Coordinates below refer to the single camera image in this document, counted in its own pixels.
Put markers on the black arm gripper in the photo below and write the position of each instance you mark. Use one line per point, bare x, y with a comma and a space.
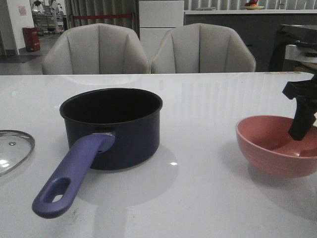
305, 93

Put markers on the pink bowl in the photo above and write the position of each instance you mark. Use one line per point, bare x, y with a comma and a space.
266, 144

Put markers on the glass lid blue knob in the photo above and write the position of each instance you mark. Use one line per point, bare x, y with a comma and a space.
15, 147

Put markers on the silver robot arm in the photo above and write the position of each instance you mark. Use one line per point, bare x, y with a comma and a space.
299, 52

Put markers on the beige cushion at right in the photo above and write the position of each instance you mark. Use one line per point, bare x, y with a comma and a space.
306, 67

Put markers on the dark appliance at right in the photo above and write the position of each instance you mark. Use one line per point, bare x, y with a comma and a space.
288, 35

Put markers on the grey counter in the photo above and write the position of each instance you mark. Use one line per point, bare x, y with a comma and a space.
257, 28

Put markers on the fruit plate on counter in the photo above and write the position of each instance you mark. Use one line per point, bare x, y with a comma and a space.
252, 5

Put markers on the right grey upholstered chair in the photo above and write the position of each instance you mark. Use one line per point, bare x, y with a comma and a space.
202, 48

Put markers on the grey upholstered chair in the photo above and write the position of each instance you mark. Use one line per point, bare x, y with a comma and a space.
202, 48
97, 49

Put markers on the white cabinet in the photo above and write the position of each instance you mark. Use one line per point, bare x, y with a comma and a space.
156, 17

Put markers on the left grey upholstered chair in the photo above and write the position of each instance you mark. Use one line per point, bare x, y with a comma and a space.
97, 49

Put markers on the red barrier tape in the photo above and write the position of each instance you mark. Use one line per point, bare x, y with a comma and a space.
109, 16

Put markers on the red bin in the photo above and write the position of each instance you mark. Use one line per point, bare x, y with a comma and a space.
31, 39

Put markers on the blue saucepan with handle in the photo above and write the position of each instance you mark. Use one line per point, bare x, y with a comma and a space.
107, 129

